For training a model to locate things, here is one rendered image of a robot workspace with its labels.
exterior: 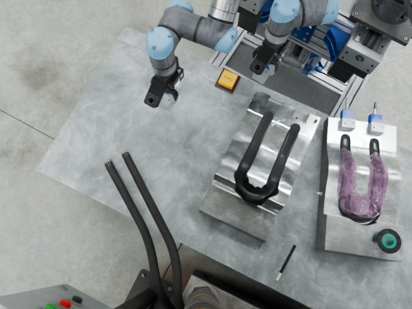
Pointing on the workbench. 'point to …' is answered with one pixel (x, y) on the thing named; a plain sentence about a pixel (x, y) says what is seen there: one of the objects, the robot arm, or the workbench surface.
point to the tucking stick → (286, 262)
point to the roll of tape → (394, 241)
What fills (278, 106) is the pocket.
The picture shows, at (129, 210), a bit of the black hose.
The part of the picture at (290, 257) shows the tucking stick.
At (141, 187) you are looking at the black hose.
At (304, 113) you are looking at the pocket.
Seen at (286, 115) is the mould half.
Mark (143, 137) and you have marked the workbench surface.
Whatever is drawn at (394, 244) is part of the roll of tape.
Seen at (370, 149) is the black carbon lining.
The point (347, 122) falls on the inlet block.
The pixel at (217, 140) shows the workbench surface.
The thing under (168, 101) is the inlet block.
